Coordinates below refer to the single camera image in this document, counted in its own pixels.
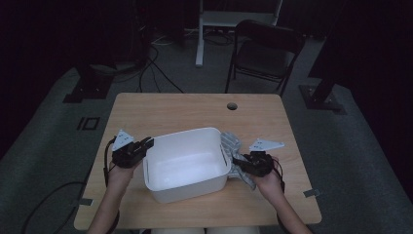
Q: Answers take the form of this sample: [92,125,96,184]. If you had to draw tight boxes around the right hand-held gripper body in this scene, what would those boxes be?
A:
[242,137,286,178]

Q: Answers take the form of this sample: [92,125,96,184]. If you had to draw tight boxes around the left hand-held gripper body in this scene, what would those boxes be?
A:
[111,129,148,170]

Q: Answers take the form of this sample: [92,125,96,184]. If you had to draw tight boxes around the grey striped towel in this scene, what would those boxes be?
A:
[220,131,257,191]

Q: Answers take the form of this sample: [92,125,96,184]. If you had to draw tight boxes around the white plastic bin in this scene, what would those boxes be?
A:
[142,126,232,204]

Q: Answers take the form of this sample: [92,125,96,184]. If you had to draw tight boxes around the person's left hand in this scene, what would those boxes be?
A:
[106,158,144,193]

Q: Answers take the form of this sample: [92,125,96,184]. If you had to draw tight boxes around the person's right hand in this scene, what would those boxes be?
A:
[252,155,285,200]

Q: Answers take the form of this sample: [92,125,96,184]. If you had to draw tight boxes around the grey tape strip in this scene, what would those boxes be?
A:
[303,188,321,199]
[72,197,94,208]

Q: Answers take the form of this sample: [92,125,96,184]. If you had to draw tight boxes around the black folding chair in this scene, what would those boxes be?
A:
[224,19,306,98]

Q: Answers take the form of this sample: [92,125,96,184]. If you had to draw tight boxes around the left hand-held gripper cable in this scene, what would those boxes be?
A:
[102,136,119,189]

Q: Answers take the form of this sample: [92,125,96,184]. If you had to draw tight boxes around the hand-held gripper cable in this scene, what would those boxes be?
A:
[102,136,119,189]
[272,158,287,193]

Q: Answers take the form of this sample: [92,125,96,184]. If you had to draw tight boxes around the right hand-held gripper cable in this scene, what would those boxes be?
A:
[272,158,287,193]

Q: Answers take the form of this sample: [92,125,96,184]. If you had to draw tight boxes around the black cables on floor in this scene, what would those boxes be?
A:
[113,28,186,96]

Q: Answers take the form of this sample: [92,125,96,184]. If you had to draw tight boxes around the black stand with base plate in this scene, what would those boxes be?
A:
[298,48,347,115]
[62,62,115,104]

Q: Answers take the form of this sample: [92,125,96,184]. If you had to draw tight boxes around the black floor cable loop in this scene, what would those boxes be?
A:
[20,180,87,234]

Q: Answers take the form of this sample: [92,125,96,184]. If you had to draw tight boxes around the white metal desk frame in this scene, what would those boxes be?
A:
[194,0,283,68]

